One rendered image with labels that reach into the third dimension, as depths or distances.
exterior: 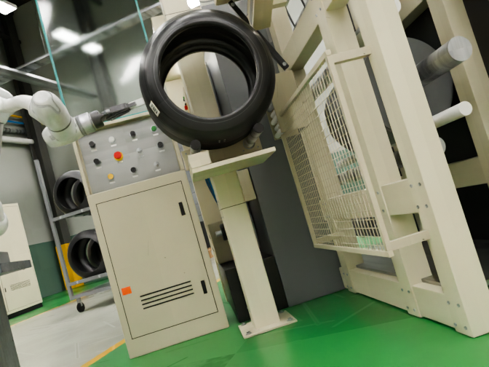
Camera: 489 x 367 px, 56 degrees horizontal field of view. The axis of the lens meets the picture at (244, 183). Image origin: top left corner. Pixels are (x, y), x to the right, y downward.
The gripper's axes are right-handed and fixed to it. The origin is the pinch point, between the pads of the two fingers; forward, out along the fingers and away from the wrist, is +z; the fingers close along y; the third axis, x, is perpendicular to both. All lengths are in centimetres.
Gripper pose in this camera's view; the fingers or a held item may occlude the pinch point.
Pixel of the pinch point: (136, 103)
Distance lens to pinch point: 209.3
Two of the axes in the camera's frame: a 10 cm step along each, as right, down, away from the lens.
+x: 4.1, 9.1, -0.5
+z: 9.1, -4.0, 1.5
